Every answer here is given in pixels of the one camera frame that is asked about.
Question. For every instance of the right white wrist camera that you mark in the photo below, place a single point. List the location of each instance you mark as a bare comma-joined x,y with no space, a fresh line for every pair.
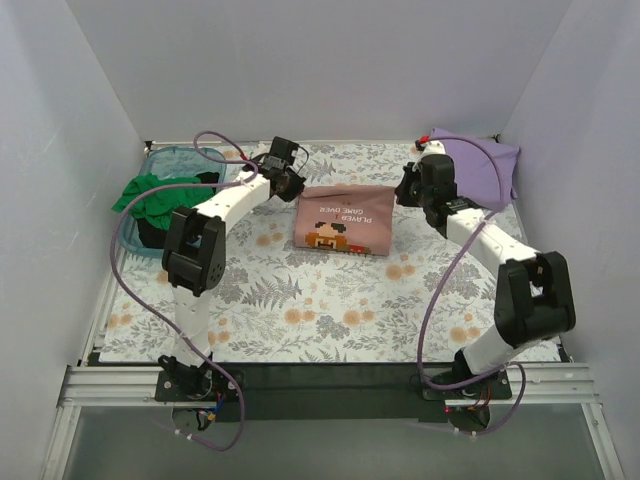
425,146

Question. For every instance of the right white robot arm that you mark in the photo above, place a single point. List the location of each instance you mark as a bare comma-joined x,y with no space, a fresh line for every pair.
533,298

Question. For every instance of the aluminium frame rail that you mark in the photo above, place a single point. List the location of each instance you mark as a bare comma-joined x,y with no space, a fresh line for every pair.
547,383

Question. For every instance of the pink t shirt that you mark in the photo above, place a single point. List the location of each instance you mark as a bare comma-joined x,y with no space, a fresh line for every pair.
350,219

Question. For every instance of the green t shirt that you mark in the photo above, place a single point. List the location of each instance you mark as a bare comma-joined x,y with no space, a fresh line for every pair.
135,188

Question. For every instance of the teal plastic basket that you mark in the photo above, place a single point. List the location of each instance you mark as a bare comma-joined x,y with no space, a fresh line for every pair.
167,162

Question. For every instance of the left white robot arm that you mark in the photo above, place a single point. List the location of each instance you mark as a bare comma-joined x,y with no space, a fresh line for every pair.
195,257

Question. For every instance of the black t shirt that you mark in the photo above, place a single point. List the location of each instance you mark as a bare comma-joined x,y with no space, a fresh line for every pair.
150,235

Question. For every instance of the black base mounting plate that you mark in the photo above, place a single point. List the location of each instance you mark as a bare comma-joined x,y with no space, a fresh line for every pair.
319,391

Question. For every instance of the folded purple t shirt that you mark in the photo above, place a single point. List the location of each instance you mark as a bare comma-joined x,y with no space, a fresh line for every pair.
475,175

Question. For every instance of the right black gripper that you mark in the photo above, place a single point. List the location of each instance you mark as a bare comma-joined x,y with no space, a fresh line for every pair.
405,190

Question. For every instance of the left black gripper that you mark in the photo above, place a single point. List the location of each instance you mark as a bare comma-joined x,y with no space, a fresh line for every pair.
292,186

